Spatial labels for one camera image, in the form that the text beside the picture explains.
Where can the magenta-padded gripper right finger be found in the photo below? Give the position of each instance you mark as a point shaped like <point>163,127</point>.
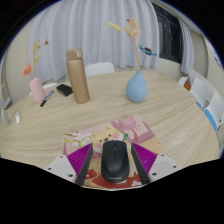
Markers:
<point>146,159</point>

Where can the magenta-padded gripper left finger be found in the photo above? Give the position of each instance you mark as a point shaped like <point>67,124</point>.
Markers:
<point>80,160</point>

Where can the black computer mouse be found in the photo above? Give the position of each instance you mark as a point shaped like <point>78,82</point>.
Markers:
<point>114,161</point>

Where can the cartoon print mouse pad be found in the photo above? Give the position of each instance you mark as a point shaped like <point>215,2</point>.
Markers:
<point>133,130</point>

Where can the dark marker pen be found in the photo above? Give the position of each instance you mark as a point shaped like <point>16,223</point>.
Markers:
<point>47,98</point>

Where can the black rectangular case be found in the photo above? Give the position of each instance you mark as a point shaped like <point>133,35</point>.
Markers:
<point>64,90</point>

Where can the blue vase with dried flowers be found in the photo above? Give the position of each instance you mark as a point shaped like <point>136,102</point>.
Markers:
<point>136,88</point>

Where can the gold thermos bottle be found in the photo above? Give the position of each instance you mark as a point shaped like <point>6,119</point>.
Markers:
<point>77,78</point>

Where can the pink vase with orange flowers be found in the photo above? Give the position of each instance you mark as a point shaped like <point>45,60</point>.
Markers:
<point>37,90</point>

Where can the group of white chairs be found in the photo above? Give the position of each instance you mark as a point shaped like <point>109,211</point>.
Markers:
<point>203,93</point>

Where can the narrow white curtain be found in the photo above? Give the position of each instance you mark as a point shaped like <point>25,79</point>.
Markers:
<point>186,46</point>

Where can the dark window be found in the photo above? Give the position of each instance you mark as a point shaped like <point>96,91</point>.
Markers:
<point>170,36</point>

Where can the wide white curtain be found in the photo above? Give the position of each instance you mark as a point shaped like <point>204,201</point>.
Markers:
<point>93,30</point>

